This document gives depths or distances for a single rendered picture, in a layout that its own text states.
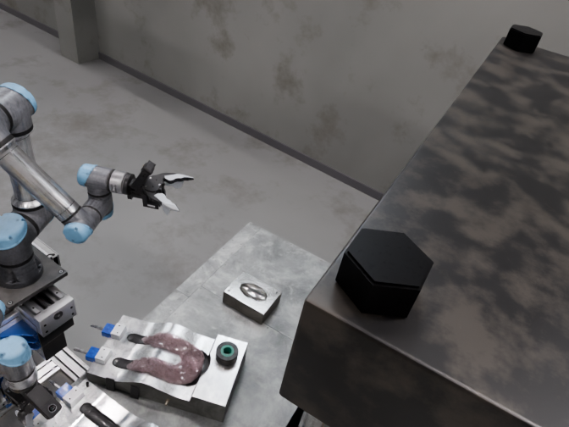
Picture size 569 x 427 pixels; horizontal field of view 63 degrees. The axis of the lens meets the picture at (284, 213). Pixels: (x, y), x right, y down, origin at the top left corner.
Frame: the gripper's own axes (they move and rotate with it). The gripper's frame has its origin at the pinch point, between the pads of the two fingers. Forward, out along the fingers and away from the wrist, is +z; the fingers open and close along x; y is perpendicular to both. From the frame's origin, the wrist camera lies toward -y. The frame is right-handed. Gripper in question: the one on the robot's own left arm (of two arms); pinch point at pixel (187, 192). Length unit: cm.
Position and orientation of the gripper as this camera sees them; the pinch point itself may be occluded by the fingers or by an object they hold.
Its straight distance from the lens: 151.7
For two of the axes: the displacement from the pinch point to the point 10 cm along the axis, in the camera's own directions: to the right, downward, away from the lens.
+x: -1.7, 7.1, -6.8
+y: -1.3, 6.7, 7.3
